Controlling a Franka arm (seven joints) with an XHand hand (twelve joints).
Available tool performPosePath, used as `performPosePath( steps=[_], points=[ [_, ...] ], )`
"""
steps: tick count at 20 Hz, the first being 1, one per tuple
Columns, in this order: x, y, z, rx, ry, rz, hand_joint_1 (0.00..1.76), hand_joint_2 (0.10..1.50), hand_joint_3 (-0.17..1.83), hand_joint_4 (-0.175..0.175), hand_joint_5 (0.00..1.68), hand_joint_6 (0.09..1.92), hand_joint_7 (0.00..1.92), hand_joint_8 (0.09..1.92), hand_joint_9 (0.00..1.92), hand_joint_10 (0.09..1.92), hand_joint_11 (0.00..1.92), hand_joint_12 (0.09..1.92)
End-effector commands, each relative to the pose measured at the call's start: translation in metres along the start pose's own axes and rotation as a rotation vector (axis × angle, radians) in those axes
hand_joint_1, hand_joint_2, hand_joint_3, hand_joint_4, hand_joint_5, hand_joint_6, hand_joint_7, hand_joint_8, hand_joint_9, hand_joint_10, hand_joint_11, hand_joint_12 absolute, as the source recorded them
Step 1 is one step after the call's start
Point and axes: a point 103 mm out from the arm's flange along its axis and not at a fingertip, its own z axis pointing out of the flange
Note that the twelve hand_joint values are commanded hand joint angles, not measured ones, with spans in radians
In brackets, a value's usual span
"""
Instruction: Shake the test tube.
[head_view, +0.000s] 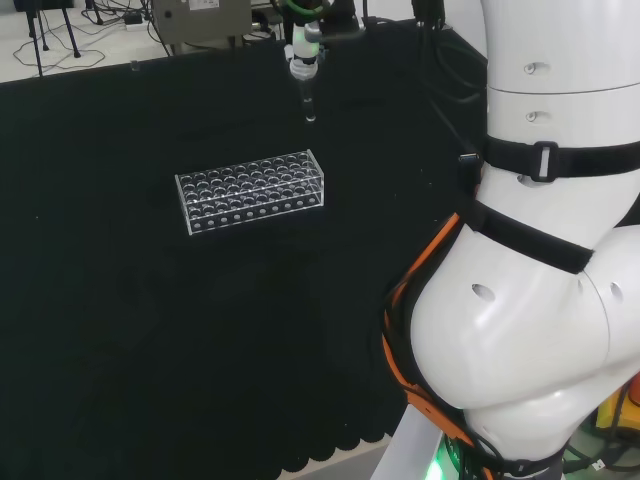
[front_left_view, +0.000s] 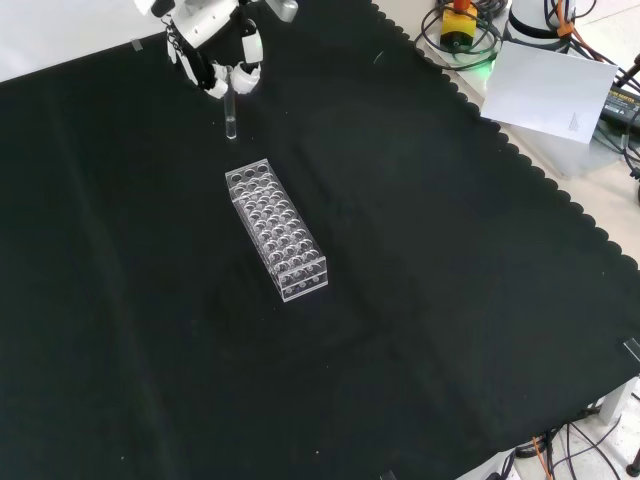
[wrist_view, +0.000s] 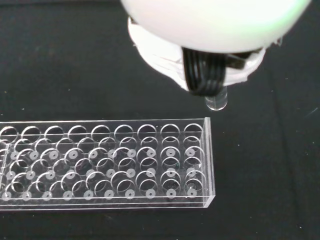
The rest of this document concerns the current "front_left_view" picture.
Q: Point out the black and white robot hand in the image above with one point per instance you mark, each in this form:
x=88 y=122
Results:
x=200 y=25

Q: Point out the white table leg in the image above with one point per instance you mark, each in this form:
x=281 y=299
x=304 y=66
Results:
x=617 y=402

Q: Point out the black bench cloth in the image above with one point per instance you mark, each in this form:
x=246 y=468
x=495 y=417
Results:
x=400 y=280

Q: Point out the clear plastic test tube rack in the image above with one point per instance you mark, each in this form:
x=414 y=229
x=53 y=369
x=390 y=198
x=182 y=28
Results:
x=290 y=250

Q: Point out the clear glass test tube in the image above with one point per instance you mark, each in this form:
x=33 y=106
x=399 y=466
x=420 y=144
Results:
x=230 y=112

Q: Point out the white round machine base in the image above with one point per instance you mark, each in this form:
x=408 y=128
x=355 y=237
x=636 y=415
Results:
x=530 y=22

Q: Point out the clear tape strip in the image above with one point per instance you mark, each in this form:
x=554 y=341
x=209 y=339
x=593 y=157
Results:
x=136 y=45
x=632 y=347

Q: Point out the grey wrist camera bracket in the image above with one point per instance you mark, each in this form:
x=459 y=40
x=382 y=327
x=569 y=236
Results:
x=284 y=7

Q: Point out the white paper sheet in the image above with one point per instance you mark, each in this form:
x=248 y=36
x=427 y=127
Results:
x=545 y=90

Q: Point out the black power adapter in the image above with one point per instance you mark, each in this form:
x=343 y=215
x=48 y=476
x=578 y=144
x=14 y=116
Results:
x=622 y=102

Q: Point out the yellow stop button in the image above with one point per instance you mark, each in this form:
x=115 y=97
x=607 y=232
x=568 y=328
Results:
x=457 y=27

